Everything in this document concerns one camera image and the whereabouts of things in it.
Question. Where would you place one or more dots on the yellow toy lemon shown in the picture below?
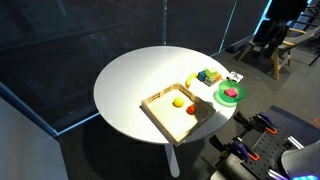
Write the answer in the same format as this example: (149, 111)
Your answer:
(178, 101)

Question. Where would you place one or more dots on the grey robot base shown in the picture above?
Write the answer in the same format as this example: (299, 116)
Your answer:
(301, 160)

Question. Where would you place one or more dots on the yellow toy banana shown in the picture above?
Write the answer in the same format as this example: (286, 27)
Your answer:
(190, 80)

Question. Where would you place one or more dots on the red toy fruit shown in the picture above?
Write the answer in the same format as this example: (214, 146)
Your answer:
(190, 109)

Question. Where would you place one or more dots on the light wooden tray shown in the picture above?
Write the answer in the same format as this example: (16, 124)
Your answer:
(166, 115)

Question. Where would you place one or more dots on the blue block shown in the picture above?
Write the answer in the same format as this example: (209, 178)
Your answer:
(201, 75)

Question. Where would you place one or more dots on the pink cube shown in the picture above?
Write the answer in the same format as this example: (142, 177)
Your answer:
(230, 92)

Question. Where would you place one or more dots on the white table base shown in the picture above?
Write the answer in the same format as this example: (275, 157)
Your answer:
(172, 161)

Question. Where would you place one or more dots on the green plastic bowl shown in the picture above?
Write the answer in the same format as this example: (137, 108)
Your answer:
(233, 99)

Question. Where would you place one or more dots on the zebra print box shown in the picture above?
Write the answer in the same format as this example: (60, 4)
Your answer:
(235, 77)

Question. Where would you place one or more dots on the wooden armchair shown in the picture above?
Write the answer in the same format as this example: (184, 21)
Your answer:
(278, 56)

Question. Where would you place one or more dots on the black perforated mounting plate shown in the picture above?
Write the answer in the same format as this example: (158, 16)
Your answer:
(271, 150)

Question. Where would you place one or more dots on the silver metal rail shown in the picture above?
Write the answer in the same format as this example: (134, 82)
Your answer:
(295, 142)

